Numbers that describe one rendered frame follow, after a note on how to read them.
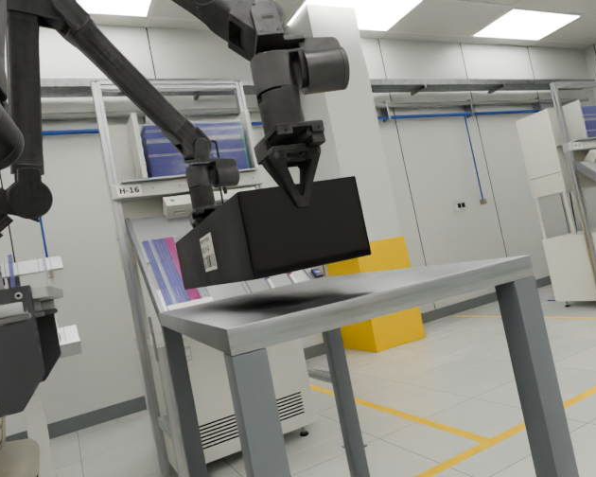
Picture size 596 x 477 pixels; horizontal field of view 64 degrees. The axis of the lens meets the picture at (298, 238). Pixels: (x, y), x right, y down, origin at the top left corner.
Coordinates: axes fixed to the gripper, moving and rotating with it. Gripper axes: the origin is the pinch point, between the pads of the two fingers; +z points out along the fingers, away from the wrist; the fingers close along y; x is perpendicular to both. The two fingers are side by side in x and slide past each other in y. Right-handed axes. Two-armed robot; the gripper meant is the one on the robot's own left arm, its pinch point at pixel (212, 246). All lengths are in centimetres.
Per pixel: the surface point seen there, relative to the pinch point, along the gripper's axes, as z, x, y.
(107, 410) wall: 86, 38, 267
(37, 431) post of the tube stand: 47, 55, 79
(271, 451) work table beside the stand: 27, 12, -63
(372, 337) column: 83, -168, 234
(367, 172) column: -53, -197, 235
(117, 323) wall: 27, 20, 270
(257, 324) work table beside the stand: 13, 11, -63
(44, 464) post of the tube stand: 59, 54, 79
